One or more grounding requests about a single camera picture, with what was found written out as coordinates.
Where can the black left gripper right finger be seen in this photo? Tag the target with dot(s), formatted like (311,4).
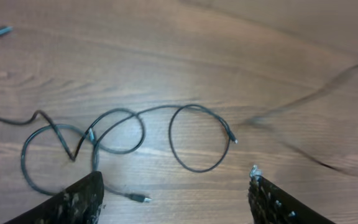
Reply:
(269,204)

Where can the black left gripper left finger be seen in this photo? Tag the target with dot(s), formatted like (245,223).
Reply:
(80,203)

